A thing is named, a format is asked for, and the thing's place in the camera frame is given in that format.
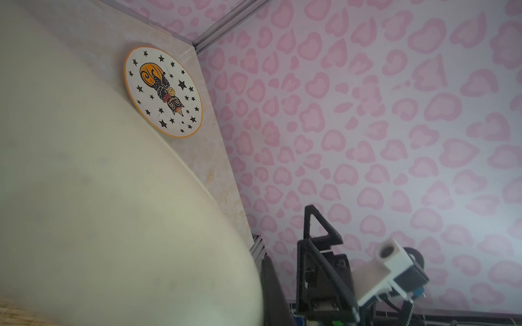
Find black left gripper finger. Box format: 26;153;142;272
260;255;296;326

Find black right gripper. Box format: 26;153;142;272
296;204;360;323

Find cream beige plate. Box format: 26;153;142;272
1;1;264;325

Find white star cartoon plate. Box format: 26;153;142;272
124;46;203;139

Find orange woven pattern plate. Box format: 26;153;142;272
0;298;57;326

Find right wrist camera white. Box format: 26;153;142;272
352;238;430;307

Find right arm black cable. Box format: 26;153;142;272
358;293;417;326

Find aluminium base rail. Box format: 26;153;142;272
250;234;522;326

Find aluminium frame profile right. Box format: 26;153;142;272
192;0;271;55

